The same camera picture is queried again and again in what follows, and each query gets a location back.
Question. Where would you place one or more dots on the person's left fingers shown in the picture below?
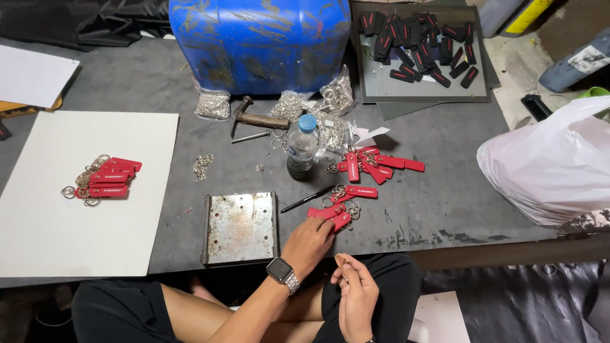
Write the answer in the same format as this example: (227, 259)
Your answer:
(325, 229)

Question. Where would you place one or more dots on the person's right hand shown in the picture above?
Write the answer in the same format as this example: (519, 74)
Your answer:
(360, 300)

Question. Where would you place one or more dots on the black floor sheet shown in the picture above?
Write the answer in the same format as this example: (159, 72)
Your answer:
(524, 305)

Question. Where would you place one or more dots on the white paper sheet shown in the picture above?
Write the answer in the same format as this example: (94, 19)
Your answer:
(33, 74)

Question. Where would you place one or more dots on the black tool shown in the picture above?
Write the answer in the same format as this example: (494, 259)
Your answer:
(536, 107)

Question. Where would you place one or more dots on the loose key rings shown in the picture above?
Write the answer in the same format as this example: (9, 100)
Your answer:
(279, 140)

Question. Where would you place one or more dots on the person's black shorts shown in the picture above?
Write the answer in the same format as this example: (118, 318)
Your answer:
(119, 309)

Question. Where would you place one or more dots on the grey boards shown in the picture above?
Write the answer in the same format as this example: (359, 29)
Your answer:
(405, 109)

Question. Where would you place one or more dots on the bag of large key rings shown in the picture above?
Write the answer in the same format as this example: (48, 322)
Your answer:
(337, 93)

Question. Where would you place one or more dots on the metal punch rod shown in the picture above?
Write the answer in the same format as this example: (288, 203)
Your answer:
(250, 137)

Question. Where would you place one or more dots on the black plastic sheet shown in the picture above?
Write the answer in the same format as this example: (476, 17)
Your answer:
(86, 21)

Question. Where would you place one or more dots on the person's left hand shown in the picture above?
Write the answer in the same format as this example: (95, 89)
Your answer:
(302, 247)

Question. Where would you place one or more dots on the rusty metal plate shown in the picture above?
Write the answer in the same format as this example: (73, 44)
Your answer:
(240, 227)

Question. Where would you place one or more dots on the yellow wooden board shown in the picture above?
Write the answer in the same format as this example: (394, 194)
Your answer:
(19, 109)

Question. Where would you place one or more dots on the heap of loose silver rings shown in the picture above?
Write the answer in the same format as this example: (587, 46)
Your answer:
(202, 166)

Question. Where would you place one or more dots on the blue plastic barrel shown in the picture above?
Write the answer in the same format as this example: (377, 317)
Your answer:
(259, 43)

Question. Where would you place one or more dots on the clear water bottle blue cap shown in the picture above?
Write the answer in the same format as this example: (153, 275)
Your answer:
(301, 147)

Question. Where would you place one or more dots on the white paper slips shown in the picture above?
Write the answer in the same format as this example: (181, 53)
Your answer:
(369, 135)

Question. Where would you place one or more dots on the grey container with yellow label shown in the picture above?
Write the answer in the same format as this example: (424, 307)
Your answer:
(510, 16)

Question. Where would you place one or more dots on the bag of small silver rings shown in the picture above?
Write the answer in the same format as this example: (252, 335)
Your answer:
(288, 105)
(213, 105)

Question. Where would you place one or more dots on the grey tray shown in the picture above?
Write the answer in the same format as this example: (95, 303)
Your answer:
(376, 85)

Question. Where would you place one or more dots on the green plastic object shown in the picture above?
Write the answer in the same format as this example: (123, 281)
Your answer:
(594, 92)

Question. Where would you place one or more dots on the person's bare legs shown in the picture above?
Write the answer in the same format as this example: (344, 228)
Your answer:
(195, 309)

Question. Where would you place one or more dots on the white plastic bag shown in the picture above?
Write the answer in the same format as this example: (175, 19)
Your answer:
(548, 162)

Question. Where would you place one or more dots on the pile of black key tags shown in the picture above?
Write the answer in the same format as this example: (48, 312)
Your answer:
(414, 45)

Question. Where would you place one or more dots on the white stool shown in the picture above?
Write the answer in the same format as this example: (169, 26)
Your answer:
(443, 317)

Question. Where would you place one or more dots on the grey bottle with white label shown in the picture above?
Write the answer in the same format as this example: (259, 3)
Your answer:
(572, 69)

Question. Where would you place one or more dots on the large white board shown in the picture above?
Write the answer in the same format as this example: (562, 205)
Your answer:
(57, 228)

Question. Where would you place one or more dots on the silver wrist watch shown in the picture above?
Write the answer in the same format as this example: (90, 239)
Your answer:
(281, 271)

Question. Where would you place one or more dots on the black pen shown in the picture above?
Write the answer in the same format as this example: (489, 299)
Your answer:
(307, 198)

